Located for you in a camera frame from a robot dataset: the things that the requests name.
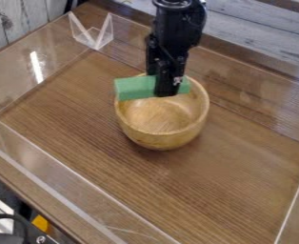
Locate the brown wooden bowl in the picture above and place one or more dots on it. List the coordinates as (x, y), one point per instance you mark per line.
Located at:
(164, 123)

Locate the green rectangular block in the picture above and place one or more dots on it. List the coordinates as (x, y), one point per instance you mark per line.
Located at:
(140, 87)

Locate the clear acrylic tray wall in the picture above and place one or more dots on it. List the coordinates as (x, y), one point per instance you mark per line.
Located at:
(82, 209)

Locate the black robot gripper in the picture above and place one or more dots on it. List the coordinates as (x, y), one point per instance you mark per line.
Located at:
(176, 32)

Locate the clear acrylic corner bracket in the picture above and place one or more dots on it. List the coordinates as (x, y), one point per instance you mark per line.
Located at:
(94, 38)

